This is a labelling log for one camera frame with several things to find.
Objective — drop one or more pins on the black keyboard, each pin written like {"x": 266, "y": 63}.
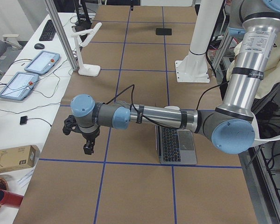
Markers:
{"x": 48, "y": 32}

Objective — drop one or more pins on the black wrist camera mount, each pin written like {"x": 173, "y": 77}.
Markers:
{"x": 70, "y": 125}

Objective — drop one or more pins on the aluminium frame post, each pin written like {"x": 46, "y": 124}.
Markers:
{"x": 51, "y": 8}

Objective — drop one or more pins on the blue teach pendant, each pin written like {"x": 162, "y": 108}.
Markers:
{"x": 43, "y": 62}
{"x": 20, "y": 86}

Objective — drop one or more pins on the brown cardboard box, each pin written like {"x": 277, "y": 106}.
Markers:
{"x": 18, "y": 158}

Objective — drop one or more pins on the small black square device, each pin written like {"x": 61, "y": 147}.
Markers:
{"x": 23, "y": 120}

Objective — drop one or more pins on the black mouse pad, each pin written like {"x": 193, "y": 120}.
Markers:
{"x": 163, "y": 31}

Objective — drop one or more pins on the black computer mouse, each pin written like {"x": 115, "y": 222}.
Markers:
{"x": 39, "y": 46}

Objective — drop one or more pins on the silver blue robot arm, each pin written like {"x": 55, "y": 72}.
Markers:
{"x": 232, "y": 126}

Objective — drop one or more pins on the person in cream sweater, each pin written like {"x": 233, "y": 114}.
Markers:
{"x": 271, "y": 73}

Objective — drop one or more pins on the lower blue teach pendant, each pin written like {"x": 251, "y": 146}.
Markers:
{"x": 20, "y": 86}

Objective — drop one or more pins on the grey laptop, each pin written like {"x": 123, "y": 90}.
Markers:
{"x": 175, "y": 146}

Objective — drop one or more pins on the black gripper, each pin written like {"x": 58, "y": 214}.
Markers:
{"x": 90, "y": 135}

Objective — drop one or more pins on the red cylinder can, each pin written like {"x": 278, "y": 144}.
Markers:
{"x": 10, "y": 199}

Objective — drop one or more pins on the upper blue teach pendant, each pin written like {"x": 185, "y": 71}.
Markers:
{"x": 43, "y": 62}

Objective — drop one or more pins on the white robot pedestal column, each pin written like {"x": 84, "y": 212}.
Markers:
{"x": 193, "y": 68}

